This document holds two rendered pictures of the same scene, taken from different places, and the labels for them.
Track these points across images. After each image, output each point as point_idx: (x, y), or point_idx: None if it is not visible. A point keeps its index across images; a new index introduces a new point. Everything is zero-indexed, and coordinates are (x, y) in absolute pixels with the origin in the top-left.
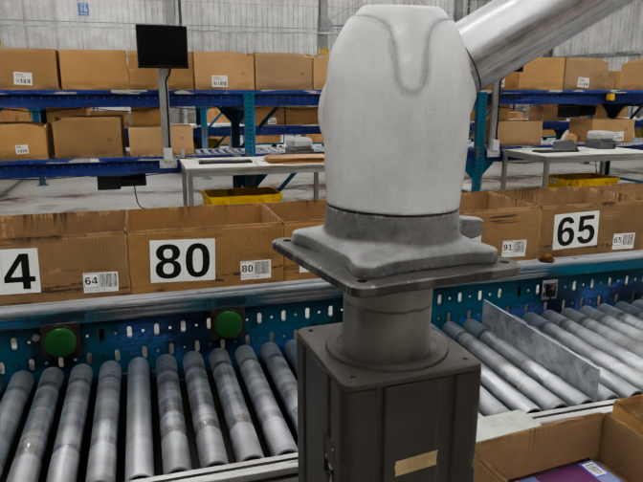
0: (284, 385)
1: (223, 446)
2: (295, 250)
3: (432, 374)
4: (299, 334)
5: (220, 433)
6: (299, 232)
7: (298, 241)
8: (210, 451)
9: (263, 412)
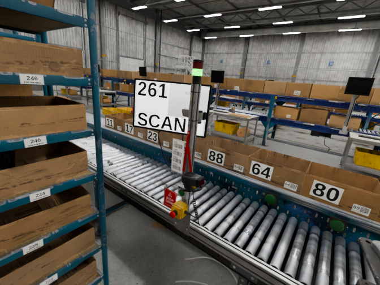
0: (353, 269)
1: (311, 277)
2: (368, 253)
3: None
4: (358, 281)
5: (312, 271)
6: (376, 245)
7: (373, 247)
8: (304, 276)
9: (336, 275)
